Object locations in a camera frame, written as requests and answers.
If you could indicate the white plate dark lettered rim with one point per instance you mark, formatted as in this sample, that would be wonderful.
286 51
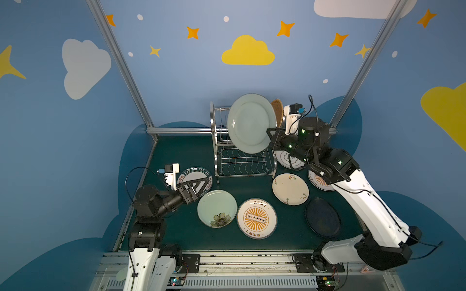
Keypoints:
193 173

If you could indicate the light green flower plate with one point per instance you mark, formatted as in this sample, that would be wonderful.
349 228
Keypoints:
217 209

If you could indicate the right controller board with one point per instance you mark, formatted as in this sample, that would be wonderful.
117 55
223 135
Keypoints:
325 284

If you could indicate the pale green round disc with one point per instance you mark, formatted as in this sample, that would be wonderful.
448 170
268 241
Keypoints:
121 274

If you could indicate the orange sunburst plate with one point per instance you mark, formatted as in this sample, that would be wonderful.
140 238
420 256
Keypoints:
319 182
257 219

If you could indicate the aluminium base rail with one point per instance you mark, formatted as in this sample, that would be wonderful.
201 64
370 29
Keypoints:
253 271

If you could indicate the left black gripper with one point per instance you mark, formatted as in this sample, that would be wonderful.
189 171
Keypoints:
185 193

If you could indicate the left controller board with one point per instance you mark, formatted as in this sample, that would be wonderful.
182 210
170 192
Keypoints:
175 282

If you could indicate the rear aluminium frame bar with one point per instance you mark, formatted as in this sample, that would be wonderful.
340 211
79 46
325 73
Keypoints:
196 130

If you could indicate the white plate grey emblem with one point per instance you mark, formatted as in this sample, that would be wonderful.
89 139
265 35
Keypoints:
287 161

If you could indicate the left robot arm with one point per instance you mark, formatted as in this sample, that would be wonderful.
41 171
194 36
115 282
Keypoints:
151 264

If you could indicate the plain pale green plate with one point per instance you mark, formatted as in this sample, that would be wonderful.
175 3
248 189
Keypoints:
249 118

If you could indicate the stainless steel dish rack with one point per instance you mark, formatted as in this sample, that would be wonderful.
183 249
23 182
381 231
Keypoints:
229 161

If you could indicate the dark navy plate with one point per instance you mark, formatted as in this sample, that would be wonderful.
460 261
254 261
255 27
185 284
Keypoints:
322 218

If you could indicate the controller board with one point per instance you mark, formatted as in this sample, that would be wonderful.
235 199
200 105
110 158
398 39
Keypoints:
325 284
175 282

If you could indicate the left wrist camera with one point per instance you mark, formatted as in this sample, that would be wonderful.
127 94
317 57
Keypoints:
169 173

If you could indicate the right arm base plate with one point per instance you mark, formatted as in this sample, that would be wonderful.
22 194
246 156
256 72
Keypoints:
310 263

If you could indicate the orange sunburst plate right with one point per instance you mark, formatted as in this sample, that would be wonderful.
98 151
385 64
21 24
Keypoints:
319 182

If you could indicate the cream floral plate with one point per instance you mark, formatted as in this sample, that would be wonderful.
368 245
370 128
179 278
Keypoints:
290 189

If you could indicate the orange sunburst plate front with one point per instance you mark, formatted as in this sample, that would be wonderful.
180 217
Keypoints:
257 219

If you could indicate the left aluminium frame post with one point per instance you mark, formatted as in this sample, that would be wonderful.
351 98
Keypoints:
109 37

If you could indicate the aluminium frame post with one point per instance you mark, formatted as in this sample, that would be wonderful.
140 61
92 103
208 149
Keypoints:
377 46
109 37

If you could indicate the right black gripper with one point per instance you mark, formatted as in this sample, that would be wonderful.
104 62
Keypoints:
276 140

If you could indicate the right aluminium frame post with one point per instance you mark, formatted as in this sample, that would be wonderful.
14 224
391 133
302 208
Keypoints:
377 46

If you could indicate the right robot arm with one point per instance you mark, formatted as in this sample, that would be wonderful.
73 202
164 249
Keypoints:
387 242

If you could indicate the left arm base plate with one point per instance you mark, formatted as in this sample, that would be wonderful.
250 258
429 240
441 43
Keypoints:
188 263

